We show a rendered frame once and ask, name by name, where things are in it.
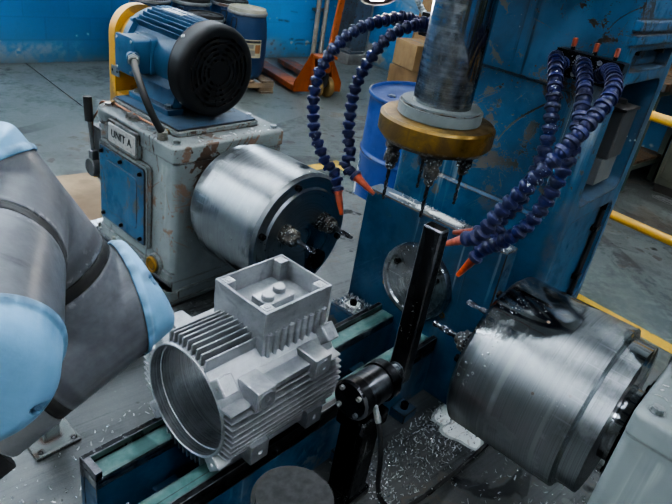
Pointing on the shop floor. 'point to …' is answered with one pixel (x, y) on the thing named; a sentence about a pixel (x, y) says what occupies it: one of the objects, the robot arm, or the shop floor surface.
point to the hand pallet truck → (309, 67)
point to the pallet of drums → (222, 10)
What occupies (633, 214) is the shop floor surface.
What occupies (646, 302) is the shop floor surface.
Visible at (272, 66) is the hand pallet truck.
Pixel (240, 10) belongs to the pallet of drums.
